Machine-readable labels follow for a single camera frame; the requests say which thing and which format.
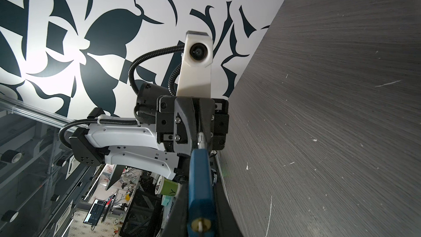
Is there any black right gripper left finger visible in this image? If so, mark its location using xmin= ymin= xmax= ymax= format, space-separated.
xmin=161 ymin=184 xmax=189 ymax=237

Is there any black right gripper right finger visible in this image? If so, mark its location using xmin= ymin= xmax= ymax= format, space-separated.
xmin=214 ymin=181 xmax=243 ymax=237

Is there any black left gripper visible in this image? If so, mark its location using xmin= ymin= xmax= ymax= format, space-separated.
xmin=156 ymin=95 xmax=229 ymax=156

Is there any blue padlock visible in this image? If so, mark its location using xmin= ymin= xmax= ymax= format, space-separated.
xmin=187 ymin=132 xmax=216 ymax=237

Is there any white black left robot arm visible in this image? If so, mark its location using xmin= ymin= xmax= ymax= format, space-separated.
xmin=59 ymin=83 xmax=229 ymax=182

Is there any green paper cup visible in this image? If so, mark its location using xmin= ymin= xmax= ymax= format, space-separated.
xmin=155 ymin=176 xmax=181 ymax=197

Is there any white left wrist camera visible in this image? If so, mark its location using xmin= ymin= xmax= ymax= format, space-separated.
xmin=177 ymin=31 xmax=213 ymax=98

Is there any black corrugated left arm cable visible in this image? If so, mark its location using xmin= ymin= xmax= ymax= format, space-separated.
xmin=58 ymin=44 xmax=185 ymax=149

